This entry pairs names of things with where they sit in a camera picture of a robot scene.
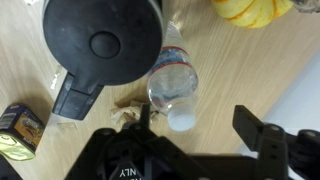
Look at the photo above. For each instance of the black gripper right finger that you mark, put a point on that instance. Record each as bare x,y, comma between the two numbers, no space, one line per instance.
273,150

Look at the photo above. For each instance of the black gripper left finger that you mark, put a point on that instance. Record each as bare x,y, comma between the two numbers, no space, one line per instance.
150,153

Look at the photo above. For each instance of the clear plastic water bottle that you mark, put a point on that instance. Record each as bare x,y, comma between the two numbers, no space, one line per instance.
171,80

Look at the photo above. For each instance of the black landfill only bin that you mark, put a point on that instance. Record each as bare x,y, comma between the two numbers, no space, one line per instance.
128,173

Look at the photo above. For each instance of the crumpled brown paper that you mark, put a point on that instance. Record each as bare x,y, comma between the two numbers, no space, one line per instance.
125,111

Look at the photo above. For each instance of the small white paper scrap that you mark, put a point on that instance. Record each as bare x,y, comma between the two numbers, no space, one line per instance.
55,80

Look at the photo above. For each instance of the stainless steel electric kettle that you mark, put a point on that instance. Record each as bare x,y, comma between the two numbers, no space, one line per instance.
100,43

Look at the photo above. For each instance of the small yellow pumpkin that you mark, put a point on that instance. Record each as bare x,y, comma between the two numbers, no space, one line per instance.
250,11

